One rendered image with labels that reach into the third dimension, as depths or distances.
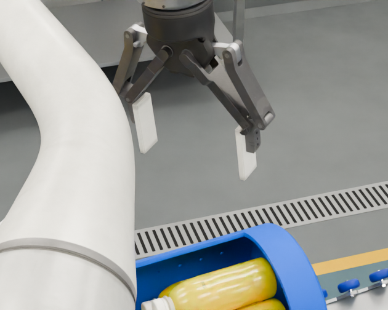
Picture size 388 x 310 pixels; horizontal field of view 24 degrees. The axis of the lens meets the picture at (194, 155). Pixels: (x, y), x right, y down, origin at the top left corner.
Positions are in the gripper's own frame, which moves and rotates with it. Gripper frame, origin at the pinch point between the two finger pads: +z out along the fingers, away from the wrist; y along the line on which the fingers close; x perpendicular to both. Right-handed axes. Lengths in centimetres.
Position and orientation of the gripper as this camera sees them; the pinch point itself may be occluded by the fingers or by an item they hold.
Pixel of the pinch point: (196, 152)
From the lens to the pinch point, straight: 105.0
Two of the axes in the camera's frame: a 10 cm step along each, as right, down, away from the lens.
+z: 1.0, 8.1, 5.8
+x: 5.1, -5.5, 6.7
